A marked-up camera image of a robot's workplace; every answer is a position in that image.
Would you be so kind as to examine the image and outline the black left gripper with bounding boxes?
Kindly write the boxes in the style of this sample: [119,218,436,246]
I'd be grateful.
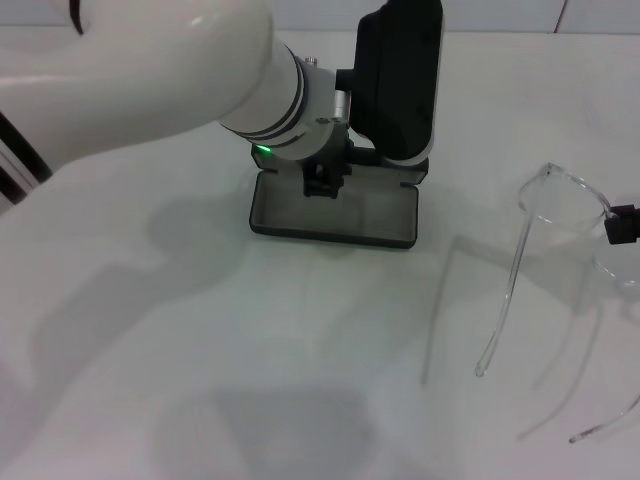
[302,123,384,200]

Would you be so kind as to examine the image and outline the clear white glasses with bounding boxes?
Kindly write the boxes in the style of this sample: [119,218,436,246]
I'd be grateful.
[473,161,640,445]

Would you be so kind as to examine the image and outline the black glasses case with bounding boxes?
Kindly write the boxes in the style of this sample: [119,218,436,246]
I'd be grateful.
[248,154,430,250]

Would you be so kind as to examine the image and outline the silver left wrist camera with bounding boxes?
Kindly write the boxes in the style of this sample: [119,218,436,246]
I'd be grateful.
[334,0,445,170]

